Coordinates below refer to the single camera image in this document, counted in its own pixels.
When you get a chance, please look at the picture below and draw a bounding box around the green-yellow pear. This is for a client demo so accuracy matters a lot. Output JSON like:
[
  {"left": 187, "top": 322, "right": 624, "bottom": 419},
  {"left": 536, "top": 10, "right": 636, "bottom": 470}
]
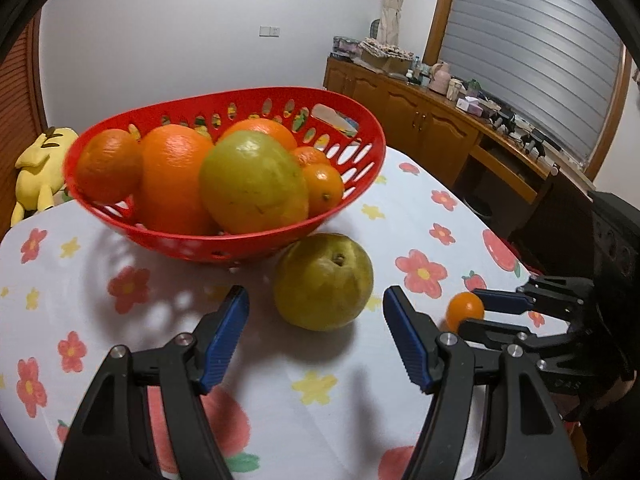
[{"left": 271, "top": 233, "right": 374, "bottom": 332}]

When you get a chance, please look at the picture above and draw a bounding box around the large green guava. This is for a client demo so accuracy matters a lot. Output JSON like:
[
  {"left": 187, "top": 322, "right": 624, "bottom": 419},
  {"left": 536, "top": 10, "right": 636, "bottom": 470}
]
[{"left": 198, "top": 131, "right": 309, "bottom": 234}]

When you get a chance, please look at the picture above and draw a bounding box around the dark wooden chair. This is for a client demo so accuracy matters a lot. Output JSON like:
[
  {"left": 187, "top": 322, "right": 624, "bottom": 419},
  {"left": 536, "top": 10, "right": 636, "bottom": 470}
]
[{"left": 508, "top": 172, "right": 594, "bottom": 278}]

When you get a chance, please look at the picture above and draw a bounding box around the cardboard box of items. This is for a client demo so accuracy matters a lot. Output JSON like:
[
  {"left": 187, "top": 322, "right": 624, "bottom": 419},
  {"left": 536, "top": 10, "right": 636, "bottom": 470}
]
[{"left": 359, "top": 38, "right": 414, "bottom": 74}]

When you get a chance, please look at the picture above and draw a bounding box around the small orange tangerine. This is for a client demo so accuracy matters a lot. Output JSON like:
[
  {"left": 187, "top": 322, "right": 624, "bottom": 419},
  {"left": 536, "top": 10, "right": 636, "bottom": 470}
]
[{"left": 291, "top": 146, "right": 331, "bottom": 168}]

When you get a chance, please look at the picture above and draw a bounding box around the white wall switch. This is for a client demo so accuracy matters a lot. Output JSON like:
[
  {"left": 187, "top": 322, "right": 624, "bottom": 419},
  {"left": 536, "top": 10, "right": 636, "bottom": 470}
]
[{"left": 259, "top": 26, "right": 280, "bottom": 38}]

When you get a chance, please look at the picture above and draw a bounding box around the yellow plush toy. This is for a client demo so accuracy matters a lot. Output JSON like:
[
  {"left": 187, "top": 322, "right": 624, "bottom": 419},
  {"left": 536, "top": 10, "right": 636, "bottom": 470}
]
[{"left": 10, "top": 127, "right": 78, "bottom": 228}]

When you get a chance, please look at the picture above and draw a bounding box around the large orange in basket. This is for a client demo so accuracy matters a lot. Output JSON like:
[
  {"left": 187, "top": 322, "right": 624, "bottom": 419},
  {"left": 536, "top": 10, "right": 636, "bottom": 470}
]
[{"left": 134, "top": 125, "right": 214, "bottom": 235}]

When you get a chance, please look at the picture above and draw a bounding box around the wooden sideboard cabinet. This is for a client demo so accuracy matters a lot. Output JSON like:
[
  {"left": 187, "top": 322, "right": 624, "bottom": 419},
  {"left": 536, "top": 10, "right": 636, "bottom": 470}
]
[{"left": 323, "top": 56, "right": 591, "bottom": 222}]

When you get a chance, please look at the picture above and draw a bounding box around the window roller blind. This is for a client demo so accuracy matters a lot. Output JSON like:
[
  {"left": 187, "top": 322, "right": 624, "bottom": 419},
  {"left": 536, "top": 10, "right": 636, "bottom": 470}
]
[{"left": 439, "top": 0, "right": 622, "bottom": 162}]

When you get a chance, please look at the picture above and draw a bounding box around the pink ceramic jug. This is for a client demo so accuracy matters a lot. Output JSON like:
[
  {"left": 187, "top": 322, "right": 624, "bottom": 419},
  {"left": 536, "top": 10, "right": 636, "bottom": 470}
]
[{"left": 428, "top": 62, "right": 451, "bottom": 96}]

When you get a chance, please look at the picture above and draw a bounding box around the medium orange mandarin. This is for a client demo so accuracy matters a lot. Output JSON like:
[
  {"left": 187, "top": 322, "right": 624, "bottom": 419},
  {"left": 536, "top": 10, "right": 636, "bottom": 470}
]
[{"left": 75, "top": 129, "right": 142, "bottom": 205}]

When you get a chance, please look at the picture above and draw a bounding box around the small orange kumquat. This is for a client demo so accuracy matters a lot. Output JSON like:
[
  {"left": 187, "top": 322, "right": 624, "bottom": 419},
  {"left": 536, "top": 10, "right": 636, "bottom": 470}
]
[{"left": 445, "top": 292, "right": 485, "bottom": 333}]

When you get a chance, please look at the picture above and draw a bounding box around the white floral strawberry cloth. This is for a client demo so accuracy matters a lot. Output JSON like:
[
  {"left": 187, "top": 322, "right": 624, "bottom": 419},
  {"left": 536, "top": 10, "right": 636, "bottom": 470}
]
[{"left": 1, "top": 151, "right": 528, "bottom": 479}]

